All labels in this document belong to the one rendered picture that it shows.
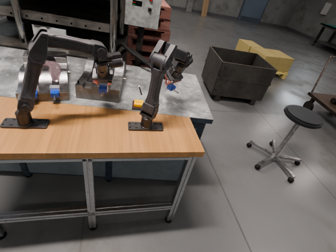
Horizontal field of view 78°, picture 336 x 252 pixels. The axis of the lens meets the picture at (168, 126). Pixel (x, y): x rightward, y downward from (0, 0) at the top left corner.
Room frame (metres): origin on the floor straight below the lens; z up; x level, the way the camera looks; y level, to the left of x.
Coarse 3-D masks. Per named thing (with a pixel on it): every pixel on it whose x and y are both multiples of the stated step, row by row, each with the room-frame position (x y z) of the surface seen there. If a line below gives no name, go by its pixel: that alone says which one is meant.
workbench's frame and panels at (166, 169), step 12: (192, 120) 1.14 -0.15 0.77; (204, 120) 1.15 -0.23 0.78; (0, 168) 0.91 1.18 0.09; (12, 168) 0.93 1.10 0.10; (24, 168) 0.94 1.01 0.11; (36, 168) 0.96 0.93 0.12; (48, 168) 0.98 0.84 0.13; (60, 168) 1.00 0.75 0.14; (72, 168) 1.02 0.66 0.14; (96, 168) 1.06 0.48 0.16; (108, 168) 1.07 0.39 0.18; (120, 168) 1.09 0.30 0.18; (132, 168) 1.11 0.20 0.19; (144, 168) 1.13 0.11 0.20; (156, 168) 1.15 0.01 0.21; (168, 168) 1.18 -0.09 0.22; (180, 168) 1.20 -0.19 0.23; (108, 180) 1.07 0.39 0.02; (168, 180) 1.19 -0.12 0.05
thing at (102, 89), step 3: (99, 84) 1.02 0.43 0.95; (102, 84) 1.02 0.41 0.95; (105, 84) 1.03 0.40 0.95; (99, 87) 0.99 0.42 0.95; (102, 87) 1.00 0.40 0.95; (105, 87) 1.00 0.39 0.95; (99, 90) 0.98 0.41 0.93; (102, 90) 0.98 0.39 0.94; (105, 90) 0.99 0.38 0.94; (102, 93) 0.95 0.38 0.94
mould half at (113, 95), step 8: (88, 56) 1.40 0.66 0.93; (88, 64) 1.32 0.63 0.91; (88, 72) 1.25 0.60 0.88; (120, 72) 1.34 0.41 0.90; (80, 80) 1.12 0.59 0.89; (112, 80) 1.22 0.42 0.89; (120, 80) 1.24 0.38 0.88; (80, 88) 1.06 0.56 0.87; (96, 88) 1.08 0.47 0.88; (112, 88) 1.11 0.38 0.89; (120, 88) 1.18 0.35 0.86; (80, 96) 1.06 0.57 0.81; (88, 96) 1.07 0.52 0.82; (96, 96) 1.08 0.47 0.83; (104, 96) 1.09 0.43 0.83; (112, 96) 1.10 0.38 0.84
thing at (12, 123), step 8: (16, 112) 0.72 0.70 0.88; (8, 120) 0.72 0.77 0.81; (16, 120) 0.73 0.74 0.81; (24, 120) 0.71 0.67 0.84; (32, 120) 0.75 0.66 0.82; (40, 120) 0.78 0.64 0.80; (48, 120) 0.79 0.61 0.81; (24, 128) 0.70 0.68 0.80; (32, 128) 0.71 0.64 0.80; (40, 128) 0.73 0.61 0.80
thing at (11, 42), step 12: (0, 24) 2.01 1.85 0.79; (12, 24) 2.09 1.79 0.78; (24, 24) 2.17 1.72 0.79; (0, 36) 1.73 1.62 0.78; (12, 36) 1.79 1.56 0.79; (84, 36) 2.23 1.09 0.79; (96, 36) 2.32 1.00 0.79; (108, 36) 2.41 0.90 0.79; (24, 48) 1.62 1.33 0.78; (48, 48) 1.71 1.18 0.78; (108, 48) 2.04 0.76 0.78; (120, 48) 2.12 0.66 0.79
